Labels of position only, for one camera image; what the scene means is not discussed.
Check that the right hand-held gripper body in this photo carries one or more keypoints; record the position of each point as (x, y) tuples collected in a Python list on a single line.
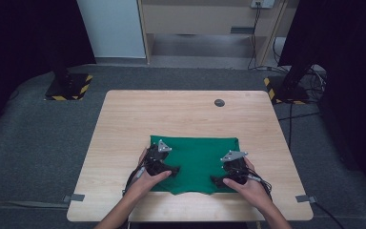
[(235, 170)]

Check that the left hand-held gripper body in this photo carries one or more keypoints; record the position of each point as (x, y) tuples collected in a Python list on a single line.
[(155, 160)]

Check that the green printed t-shirt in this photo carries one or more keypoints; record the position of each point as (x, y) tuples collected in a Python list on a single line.
[(200, 165)]

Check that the person's left hand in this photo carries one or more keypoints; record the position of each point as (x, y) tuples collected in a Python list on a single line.
[(146, 184)]

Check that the person's right hand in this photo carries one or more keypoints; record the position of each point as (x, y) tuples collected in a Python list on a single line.
[(251, 194)]

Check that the grey round table grommet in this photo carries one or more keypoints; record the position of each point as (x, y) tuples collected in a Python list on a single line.
[(219, 102)]

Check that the grey tape piece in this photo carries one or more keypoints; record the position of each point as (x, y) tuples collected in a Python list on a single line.
[(76, 197), (305, 198)]

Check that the black stand with striped base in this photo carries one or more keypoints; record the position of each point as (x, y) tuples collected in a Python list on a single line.
[(66, 87), (286, 90)]

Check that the white panel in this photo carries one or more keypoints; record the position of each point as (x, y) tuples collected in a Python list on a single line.
[(114, 28)]

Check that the grey rectangular label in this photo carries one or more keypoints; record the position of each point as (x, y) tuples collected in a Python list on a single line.
[(242, 30)]

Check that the black curtain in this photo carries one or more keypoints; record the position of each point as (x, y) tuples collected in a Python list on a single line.
[(352, 79), (19, 47)]

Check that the white wall socket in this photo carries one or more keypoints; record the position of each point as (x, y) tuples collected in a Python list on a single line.
[(263, 3)]

